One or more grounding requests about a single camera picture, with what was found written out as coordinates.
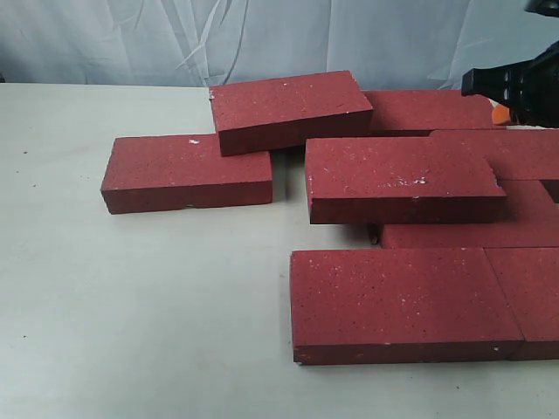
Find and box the red brick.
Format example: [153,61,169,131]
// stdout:
[289,248,524,365]
[100,134,273,215]
[430,129,558,181]
[209,71,373,156]
[363,90,501,136]
[379,181,558,249]
[486,248,558,361]

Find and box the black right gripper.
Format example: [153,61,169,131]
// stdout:
[461,43,558,128]

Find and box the red brick raised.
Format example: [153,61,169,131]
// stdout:
[305,137,507,224]

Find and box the white backdrop cloth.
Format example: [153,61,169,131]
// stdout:
[1,0,558,90]

